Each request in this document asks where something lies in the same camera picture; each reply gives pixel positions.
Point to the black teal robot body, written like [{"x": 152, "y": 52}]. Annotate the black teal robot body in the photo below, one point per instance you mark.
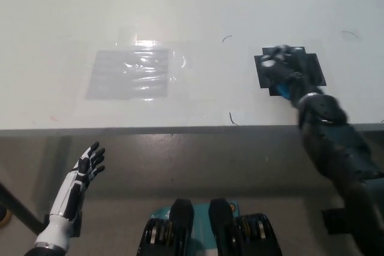
[{"x": 183, "y": 232}]

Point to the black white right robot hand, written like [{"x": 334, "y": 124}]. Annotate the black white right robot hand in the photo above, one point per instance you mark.
[{"x": 283, "y": 68}]

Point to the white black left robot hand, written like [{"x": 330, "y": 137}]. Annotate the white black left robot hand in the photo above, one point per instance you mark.
[{"x": 64, "y": 205}]

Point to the clear plastic film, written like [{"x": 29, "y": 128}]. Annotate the clear plastic film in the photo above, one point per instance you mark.
[{"x": 178, "y": 64}]

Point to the black table leg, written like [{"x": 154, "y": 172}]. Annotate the black table leg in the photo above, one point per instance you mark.
[{"x": 18, "y": 208}]

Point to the black floor tape patch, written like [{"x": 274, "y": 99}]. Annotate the black floor tape patch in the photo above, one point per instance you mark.
[{"x": 334, "y": 221}]

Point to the clear plastic sheet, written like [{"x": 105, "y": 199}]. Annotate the clear plastic sheet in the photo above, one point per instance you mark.
[{"x": 108, "y": 79}]

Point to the blue soft sponge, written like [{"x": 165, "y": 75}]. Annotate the blue soft sponge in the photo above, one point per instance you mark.
[{"x": 283, "y": 90}]

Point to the yellowish tape roll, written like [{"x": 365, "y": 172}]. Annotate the yellowish tape roll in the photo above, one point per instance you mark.
[{"x": 4, "y": 217}]

